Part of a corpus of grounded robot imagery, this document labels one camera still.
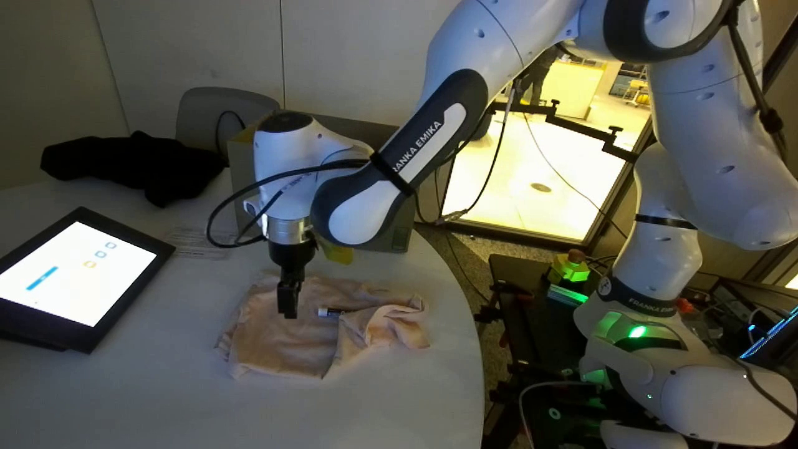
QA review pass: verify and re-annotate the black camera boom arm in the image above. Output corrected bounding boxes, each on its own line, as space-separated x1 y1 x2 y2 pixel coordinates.
497 96 655 168

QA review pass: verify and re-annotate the green-lit metal block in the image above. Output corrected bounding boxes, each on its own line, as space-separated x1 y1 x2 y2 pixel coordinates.
546 256 595 310

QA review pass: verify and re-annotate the large wall monitor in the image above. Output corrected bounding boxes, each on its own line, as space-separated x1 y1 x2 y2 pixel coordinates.
440 48 661 250

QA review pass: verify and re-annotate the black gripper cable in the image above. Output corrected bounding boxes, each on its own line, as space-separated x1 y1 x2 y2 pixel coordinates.
206 156 369 251

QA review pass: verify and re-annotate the peach cloth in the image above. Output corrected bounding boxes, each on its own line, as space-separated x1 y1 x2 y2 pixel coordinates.
214 275 434 383

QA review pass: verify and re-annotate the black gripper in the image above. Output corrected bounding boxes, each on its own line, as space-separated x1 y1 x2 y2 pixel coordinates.
267 242 319 322

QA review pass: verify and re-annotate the black garment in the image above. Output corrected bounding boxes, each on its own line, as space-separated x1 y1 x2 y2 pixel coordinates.
37 128 228 210

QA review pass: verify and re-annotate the grey chair back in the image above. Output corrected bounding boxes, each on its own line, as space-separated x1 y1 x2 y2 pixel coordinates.
172 84 283 156

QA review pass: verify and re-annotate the brown cardboard box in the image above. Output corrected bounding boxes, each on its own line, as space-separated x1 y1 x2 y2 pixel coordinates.
222 109 420 256

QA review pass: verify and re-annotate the black tablet with lit screen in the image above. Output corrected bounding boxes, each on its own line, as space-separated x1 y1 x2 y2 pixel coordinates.
0 204 177 357

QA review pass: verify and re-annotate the black hanging cable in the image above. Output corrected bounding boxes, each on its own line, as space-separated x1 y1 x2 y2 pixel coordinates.
411 83 520 229

